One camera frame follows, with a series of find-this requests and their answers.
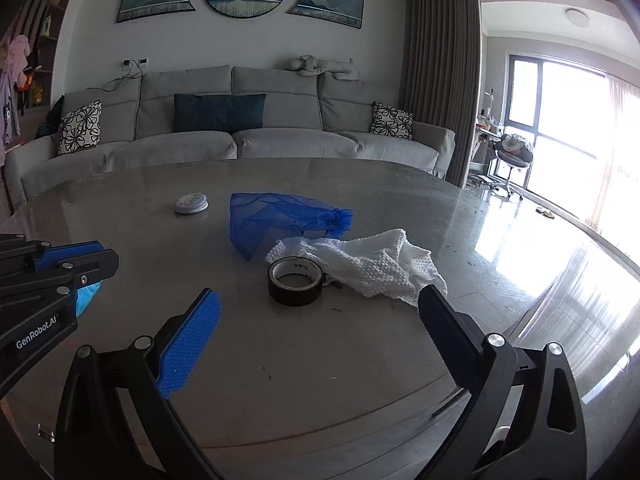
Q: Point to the red yellow toy figure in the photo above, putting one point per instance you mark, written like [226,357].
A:
[36,96]

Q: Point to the swivel chair with clothes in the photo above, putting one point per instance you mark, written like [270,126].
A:
[512,152]

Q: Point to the grey fabric sofa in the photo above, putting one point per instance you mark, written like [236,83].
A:
[280,145]

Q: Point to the black white floral cushion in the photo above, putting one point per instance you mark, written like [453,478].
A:
[391,120]
[79,127]

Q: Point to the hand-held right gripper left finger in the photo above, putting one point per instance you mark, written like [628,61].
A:
[190,345]

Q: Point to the black tape roll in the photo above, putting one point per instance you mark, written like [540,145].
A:
[295,298]

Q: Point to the wooden slat partition shelf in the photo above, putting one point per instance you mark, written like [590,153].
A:
[50,20]

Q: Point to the white wall socket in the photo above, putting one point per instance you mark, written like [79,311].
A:
[140,62]

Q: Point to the blue mesh bag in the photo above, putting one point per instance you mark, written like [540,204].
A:
[260,220]

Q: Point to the teal cushion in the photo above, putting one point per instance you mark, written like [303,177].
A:
[219,112]

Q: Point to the white cloth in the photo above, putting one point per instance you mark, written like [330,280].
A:
[370,265]

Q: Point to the grey plush toy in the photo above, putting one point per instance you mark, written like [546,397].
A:
[320,67]

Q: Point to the dark bag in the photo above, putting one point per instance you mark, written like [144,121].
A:
[50,120]

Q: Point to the grey coffee table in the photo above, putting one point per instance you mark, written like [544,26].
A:
[150,200]

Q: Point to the pair of slippers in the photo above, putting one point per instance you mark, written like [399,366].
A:
[545,212]

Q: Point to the small white round lid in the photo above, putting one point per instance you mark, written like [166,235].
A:
[191,204]

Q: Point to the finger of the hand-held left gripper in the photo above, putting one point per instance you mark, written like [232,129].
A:
[97,267]
[70,252]

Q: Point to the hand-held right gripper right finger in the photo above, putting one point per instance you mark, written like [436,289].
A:
[447,337]

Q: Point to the white sheer curtain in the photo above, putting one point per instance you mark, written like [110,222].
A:
[617,160]

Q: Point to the purple garment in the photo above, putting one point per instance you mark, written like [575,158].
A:
[9,115]

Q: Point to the round ceiling lamp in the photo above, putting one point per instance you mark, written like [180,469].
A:
[577,16]

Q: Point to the brown curtain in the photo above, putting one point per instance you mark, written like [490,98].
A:
[435,85]

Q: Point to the pink garment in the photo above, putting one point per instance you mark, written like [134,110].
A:
[17,57]

